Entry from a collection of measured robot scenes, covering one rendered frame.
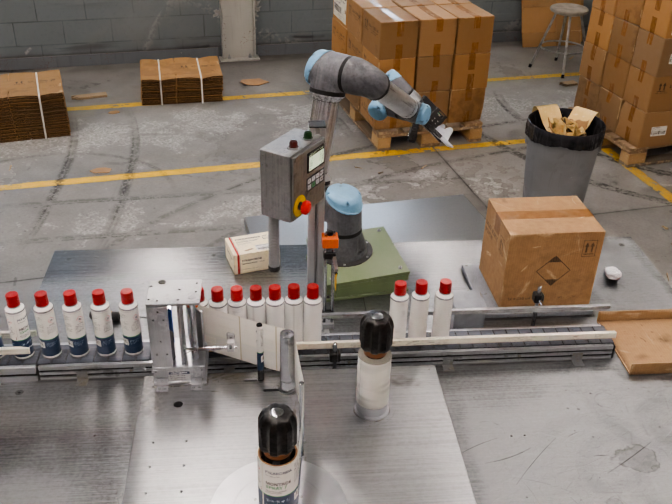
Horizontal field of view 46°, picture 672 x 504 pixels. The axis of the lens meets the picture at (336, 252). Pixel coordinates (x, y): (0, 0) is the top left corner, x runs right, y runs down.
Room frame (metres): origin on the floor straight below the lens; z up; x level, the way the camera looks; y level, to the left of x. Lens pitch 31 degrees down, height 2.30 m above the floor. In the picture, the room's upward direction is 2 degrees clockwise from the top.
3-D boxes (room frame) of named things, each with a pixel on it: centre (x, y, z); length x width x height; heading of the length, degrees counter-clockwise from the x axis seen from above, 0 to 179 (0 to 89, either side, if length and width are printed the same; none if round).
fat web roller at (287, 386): (1.63, 0.12, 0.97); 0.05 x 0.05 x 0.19
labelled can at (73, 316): (1.76, 0.71, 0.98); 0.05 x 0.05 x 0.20
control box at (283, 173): (1.91, 0.12, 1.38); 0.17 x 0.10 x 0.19; 151
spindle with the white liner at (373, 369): (1.57, -0.10, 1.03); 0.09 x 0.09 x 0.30
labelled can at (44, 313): (1.75, 0.79, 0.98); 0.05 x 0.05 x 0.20
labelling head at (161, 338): (1.70, 0.41, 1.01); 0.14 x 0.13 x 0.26; 96
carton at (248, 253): (2.35, 0.29, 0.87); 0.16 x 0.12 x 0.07; 112
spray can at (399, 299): (1.85, -0.18, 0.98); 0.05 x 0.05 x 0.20
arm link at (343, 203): (2.30, -0.02, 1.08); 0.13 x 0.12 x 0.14; 57
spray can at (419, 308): (1.86, -0.24, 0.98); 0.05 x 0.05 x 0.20
